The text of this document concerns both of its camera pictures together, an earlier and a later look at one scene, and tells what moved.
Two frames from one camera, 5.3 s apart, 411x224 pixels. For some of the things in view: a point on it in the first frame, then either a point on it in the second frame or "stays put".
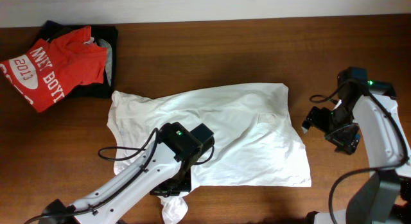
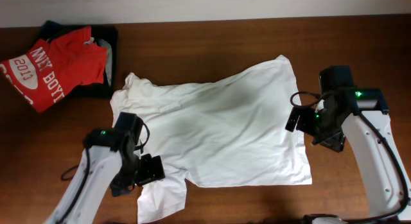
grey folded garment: (109, 60) stays put
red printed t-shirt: (48, 70) stays put
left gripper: (183, 185) to (151, 171)
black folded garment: (51, 29) stays put
